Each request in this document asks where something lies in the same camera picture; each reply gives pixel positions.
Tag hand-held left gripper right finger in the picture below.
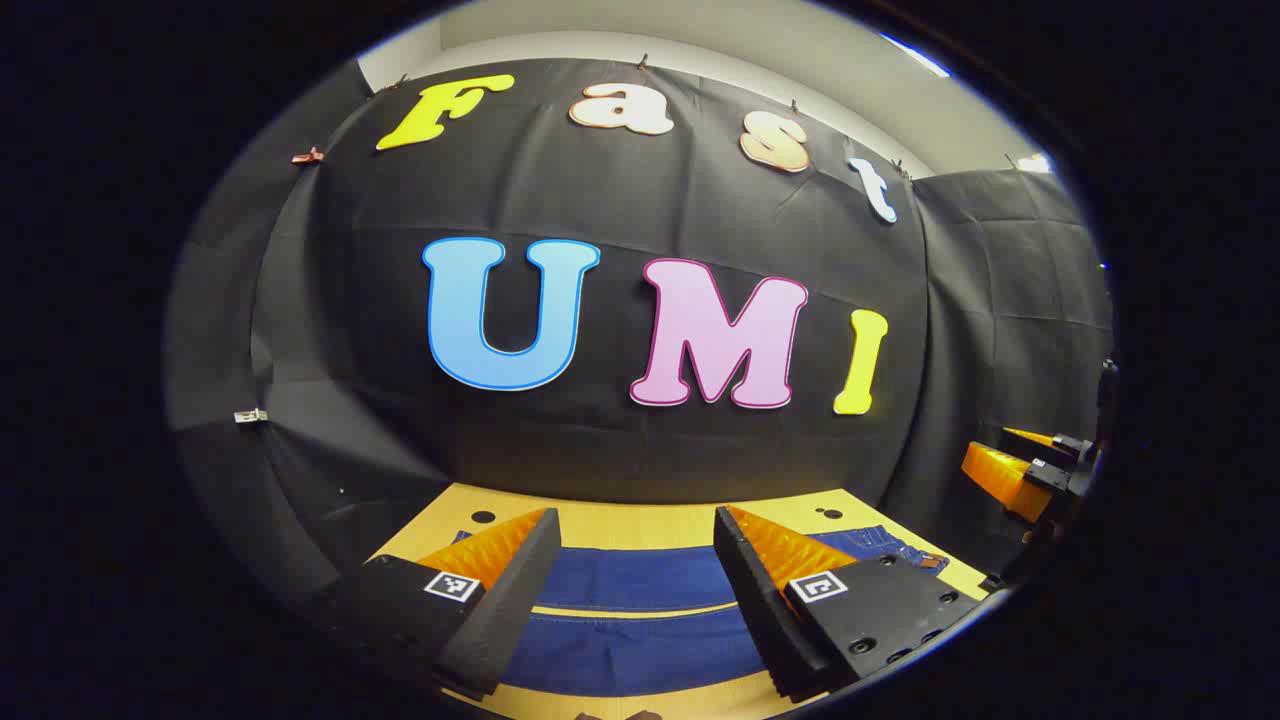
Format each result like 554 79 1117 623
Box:
713 504 988 703

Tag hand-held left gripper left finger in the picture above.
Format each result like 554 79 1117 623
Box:
298 507 562 701

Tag blue denim jeans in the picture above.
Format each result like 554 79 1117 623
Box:
452 524 949 699

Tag black backdrop cloth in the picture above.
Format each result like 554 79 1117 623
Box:
165 57 1116 601

